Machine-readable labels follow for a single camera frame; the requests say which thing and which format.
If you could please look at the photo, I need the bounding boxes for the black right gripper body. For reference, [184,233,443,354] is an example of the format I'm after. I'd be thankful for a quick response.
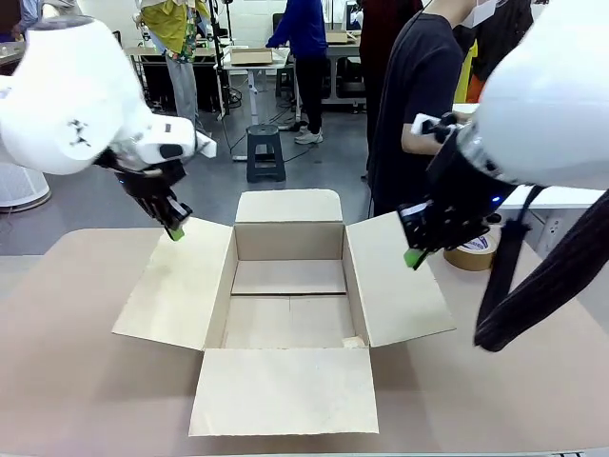
[426,135,518,216]

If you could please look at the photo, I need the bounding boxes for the grey work table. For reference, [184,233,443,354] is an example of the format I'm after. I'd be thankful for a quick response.
[322,41,368,116]

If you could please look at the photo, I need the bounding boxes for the person's right forearm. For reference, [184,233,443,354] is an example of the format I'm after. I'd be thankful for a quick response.
[402,124,442,155]

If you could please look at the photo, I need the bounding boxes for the brown packing tape roll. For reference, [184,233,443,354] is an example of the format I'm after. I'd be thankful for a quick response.
[442,223,503,272]

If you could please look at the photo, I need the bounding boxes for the person in yellow patterned shirt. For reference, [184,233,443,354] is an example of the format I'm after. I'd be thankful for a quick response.
[141,0,211,132]

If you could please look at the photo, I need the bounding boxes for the white cylindrical air purifier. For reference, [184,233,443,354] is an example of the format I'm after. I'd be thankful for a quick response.
[0,161,51,209]

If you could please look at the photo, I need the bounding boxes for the person in black shirt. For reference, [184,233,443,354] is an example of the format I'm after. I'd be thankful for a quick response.
[365,0,535,218]

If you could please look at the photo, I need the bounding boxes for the black plastic stool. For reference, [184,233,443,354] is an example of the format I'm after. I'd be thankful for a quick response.
[246,124,287,184]

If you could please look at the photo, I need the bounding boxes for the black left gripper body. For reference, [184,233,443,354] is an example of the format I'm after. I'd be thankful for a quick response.
[93,147,187,202]

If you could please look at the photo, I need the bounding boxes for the dark framed table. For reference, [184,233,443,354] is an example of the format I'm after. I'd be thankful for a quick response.
[125,45,226,116]

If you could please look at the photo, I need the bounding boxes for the black tripod pole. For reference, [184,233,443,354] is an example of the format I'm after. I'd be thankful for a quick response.
[207,0,230,121]

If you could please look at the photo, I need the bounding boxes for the shallow cardboard box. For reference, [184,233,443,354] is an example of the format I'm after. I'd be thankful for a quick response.
[229,47,274,67]

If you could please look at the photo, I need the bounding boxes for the black braided cable sleeve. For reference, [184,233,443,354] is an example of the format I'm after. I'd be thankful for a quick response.
[473,185,609,353]

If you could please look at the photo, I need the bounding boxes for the large brown cardboard box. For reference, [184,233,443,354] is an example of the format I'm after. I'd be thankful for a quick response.
[111,189,457,437]

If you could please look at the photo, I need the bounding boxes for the white height-adjustable desk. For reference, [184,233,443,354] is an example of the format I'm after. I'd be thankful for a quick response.
[216,45,292,164]

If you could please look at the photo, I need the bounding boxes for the white face mask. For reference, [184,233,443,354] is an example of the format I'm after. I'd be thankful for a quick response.
[468,0,506,28]

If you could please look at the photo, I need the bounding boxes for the person in dark maroon clothes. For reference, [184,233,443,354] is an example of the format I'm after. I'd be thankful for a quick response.
[357,0,410,182]

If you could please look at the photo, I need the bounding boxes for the white side table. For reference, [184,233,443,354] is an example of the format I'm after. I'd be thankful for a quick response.
[494,185,609,258]

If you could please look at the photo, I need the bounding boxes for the person in blue top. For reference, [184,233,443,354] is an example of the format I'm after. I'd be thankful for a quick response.
[265,0,330,146]

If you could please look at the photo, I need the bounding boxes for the flat cardboard tray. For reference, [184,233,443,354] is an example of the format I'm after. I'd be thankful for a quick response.
[324,30,362,47]

